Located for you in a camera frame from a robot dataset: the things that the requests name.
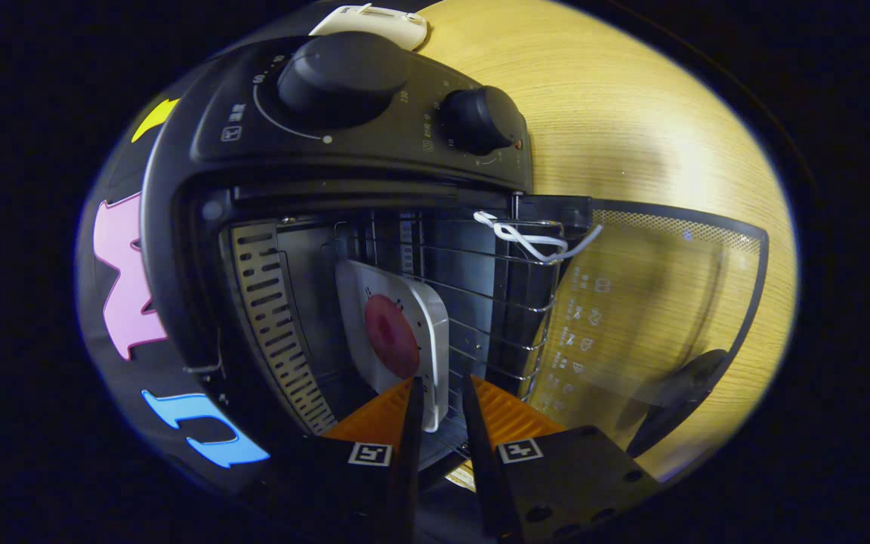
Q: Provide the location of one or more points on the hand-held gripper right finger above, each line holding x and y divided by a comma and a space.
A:
484, 453

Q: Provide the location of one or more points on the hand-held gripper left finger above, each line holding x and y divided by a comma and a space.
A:
411, 453

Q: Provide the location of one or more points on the round pink meat patty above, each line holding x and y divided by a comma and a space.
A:
390, 336

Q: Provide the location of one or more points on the white square plate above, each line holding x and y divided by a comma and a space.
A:
359, 283

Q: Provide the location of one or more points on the black toaster oven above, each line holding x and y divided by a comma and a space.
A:
239, 151

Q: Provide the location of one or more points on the white toaster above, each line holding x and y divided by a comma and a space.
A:
374, 26

